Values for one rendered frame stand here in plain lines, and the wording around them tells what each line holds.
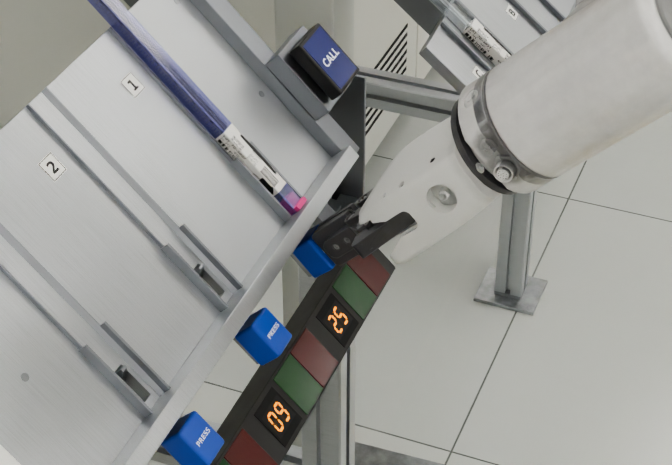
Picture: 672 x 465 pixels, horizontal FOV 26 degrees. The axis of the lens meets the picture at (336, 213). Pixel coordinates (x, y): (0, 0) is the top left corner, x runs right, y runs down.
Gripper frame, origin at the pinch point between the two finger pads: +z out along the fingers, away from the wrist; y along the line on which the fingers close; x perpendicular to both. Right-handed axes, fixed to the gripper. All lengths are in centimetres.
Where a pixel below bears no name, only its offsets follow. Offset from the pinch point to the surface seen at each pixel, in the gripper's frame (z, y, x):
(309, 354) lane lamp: 3.4, -7.9, -3.9
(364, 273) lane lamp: 3.4, 2.5, -4.2
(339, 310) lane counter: 3.4, -2.4, -4.1
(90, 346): 2.4, -22.4, 9.2
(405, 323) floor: 64, 71, -37
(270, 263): 0.2, -7.7, 3.4
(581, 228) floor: 51, 102, -49
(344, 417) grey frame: 24.8, 11.1, -18.3
